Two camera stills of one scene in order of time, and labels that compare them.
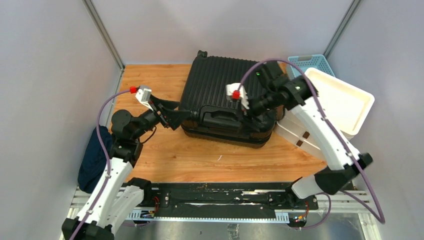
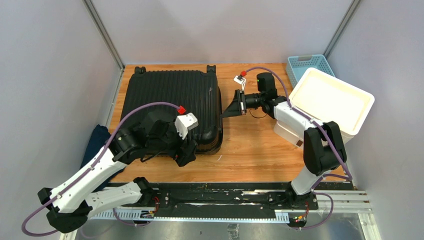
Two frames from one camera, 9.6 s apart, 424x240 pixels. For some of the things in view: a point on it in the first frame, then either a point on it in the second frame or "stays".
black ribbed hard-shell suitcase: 213,115 → 197,92
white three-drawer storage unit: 347,105 stays
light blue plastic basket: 317,61 stays
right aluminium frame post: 350,12 stays
